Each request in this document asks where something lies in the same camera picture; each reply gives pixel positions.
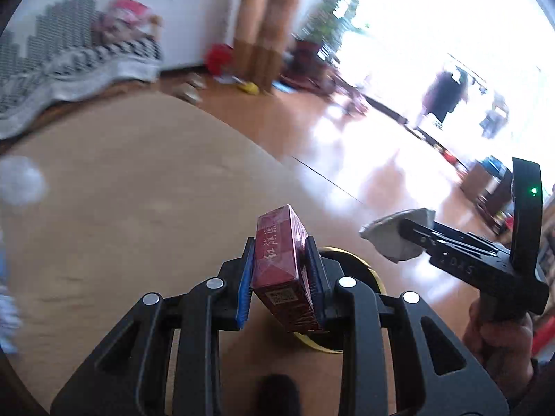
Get dark clothes on rack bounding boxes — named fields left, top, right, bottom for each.
left=422, top=68, right=469, bottom=123

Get crumpled clear plastic bag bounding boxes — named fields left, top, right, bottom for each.
left=0, top=155, right=48, bottom=206

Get red cigarette box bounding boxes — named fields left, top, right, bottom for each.
left=251, top=204, right=322, bottom=335

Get round wooden table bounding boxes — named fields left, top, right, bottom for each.
left=1, top=92, right=392, bottom=407

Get brown curtain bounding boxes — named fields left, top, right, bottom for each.
left=233, top=0, right=300, bottom=92

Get black gold-rimmed trash bin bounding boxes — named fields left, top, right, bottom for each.
left=294, top=239, right=386, bottom=354

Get beige slippers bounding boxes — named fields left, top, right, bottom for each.
left=172, top=73, right=207, bottom=105

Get green potted plant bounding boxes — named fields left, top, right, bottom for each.
left=297, top=0, right=362, bottom=60

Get cardboard box on floor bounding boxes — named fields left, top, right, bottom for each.
left=460, top=161, right=514, bottom=215

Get striped black white sofa blanket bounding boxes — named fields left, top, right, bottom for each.
left=1, top=0, right=163, bottom=140

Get red container by wall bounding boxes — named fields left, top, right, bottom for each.
left=205, top=43, right=233, bottom=76

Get right hand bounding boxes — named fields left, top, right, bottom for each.
left=462, top=298, right=534, bottom=399

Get yellow toy on floor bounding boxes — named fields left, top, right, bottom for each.
left=237, top=82, right=259, bottom=96

